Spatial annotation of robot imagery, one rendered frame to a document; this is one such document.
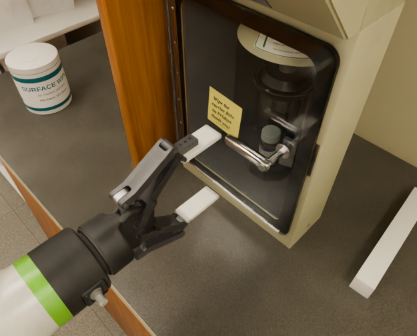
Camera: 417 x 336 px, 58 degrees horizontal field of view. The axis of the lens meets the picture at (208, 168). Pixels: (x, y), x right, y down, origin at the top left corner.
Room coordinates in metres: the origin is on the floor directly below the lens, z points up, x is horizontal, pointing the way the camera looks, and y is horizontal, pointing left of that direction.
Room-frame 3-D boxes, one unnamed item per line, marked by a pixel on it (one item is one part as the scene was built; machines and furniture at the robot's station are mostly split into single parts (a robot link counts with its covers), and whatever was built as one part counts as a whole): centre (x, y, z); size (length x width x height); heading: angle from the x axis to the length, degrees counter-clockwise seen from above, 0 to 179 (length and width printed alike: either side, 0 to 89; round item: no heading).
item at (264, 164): (0.41, -0.07, 1.20); 0.10 x 0.05 x 0.03; 44
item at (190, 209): (0.36, 0.02, 1.13); 0.07 x 0.03 x 0.01; 135
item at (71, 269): (0.21, 0.16, 1.20); 0.12 x 0.06 x 0.09; 45
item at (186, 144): (0.34, 0.04, 1.29); 0.05 x 0.01 x 0.03; 135
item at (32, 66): (0.86, 0.46, 1.01); 0.13 x 0.13 x 0.15
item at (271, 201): (0.49, -0.05, 1.19); 0.30 x 0.01 x 0.40; 44
